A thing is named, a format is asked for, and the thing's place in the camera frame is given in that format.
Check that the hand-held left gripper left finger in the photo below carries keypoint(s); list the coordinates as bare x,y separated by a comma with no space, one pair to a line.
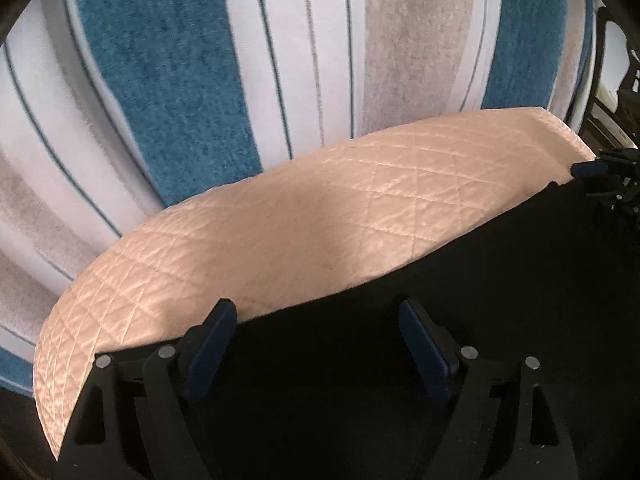
210,350

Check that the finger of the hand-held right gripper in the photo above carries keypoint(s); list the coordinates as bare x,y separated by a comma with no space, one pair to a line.
588,169
617,202

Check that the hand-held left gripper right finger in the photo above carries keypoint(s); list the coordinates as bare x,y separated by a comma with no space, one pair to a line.
425,350

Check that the black pants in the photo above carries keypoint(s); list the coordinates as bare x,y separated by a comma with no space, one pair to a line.
350,360

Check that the beige quilted bedspread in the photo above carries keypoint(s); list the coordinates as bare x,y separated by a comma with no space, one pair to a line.
300,230

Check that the blue striped fabric cover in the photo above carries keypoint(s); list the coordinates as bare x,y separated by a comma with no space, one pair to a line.
175,60

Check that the black metal frame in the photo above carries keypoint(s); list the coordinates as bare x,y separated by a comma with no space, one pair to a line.
600,60

